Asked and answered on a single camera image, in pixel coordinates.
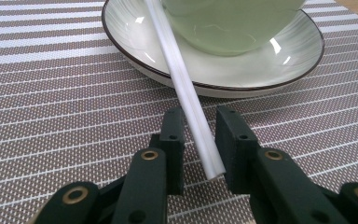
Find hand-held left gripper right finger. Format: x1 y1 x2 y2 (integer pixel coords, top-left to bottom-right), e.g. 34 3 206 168
214 105 349 224

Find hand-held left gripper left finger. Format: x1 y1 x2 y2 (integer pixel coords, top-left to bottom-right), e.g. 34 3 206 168
111 106 186 224

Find white chopstick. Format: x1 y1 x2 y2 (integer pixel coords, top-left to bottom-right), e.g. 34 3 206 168
144 0 214 181
150 0 227 179

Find white plate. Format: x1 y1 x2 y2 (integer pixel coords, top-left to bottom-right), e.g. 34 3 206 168
101 0 325 99

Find green bowl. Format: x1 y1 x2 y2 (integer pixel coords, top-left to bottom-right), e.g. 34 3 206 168
161 0 308 58

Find striped grey placemat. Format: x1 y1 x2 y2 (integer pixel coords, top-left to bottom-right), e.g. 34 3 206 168
0 0 358 224

